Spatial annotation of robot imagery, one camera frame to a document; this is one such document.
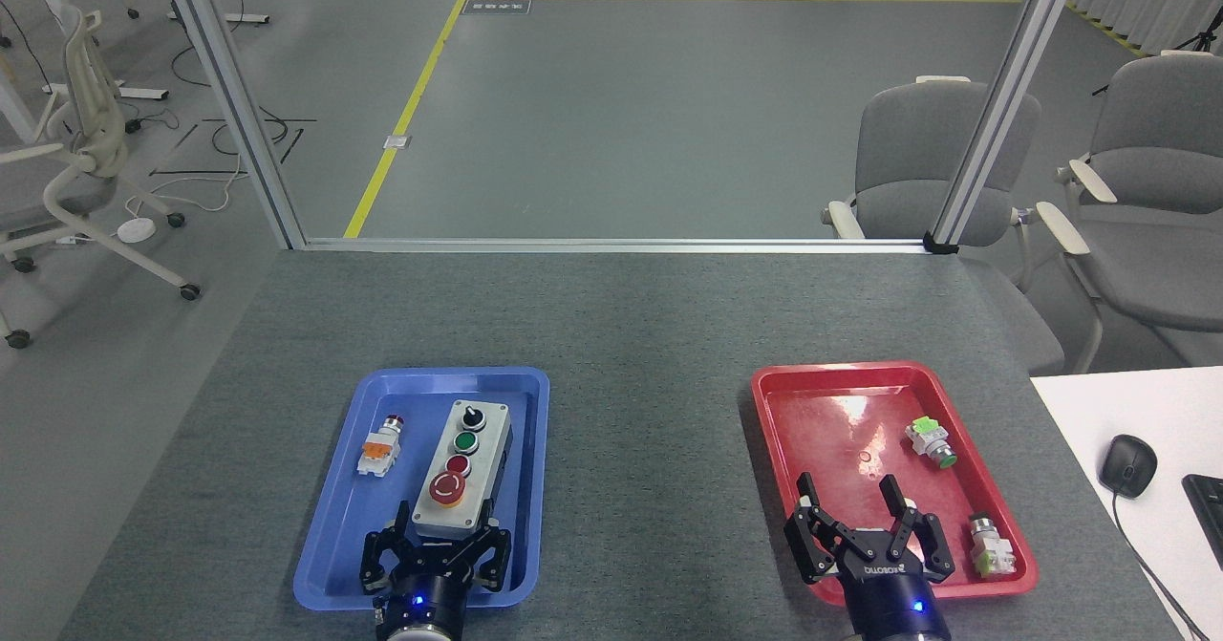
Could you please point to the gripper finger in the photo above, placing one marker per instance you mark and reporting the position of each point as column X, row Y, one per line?
column 492, row 555
column 925, row 541
column 375, row 560
column 812, row 541

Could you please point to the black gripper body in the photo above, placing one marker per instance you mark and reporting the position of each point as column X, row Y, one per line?
column 889, row 598
column 428, row 588

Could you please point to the grey control box with buttons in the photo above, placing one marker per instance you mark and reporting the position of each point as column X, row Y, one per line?
column 466, row 483

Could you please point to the blue plastic tray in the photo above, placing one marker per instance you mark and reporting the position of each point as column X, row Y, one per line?
column 363, row 517

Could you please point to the red plastic tray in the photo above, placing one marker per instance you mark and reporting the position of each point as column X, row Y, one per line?
column 822, row 450

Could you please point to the black computer mouse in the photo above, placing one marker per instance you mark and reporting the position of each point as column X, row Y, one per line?
column 1128, row 464

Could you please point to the white side table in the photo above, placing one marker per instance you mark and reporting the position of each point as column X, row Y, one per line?
column 1099, row 402

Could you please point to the black keyboard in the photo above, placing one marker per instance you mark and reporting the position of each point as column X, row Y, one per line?
column 1208, row 522

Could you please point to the grey chair with armrests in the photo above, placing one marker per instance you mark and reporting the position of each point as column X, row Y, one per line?
column 1156, row 240
column 908, row 154

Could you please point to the white round floor device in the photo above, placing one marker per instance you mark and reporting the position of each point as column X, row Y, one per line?
column 136, row 230

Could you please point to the silver floor socket plate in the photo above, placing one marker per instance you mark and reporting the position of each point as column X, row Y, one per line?
column 397, row 141

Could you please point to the white office chair on wheels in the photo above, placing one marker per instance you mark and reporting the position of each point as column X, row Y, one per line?
column 81, row 159

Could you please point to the white desk foot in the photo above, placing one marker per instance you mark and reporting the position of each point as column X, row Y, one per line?
column 115, row 92

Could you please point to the dark floor sign plate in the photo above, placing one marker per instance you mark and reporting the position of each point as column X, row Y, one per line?
column 496, row 7

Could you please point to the black tripod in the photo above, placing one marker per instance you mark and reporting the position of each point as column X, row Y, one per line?
column 1206, row 41

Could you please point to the silver switch with green block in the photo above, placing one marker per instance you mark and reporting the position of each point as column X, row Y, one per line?
column 991, row 547

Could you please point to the green push button switch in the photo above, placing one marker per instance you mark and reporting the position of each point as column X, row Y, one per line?
column 929, row 438

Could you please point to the red push button switch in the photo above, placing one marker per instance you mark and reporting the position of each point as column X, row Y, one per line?
column 379, row 452

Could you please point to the black corner bracket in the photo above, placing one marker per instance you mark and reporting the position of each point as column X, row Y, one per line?
column 941, row 244

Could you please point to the silver aluminium rail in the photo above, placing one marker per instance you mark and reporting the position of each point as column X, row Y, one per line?
column 611, row 245

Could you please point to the silver aluminium post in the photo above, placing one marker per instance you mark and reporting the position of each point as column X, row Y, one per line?
column 234, row 106
column 1008, row 96

